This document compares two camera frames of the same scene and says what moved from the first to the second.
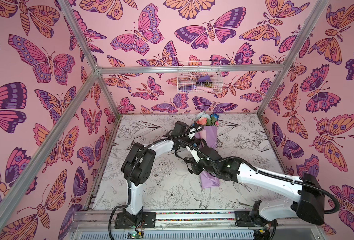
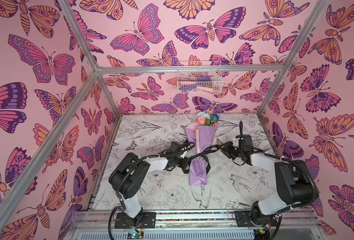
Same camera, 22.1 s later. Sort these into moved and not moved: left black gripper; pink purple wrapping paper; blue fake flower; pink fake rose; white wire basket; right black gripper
Moved: left black gripper; right black gripper; pink purple wrapping paper
Not moved: blue fake flower; white wire basket; pink fake rose
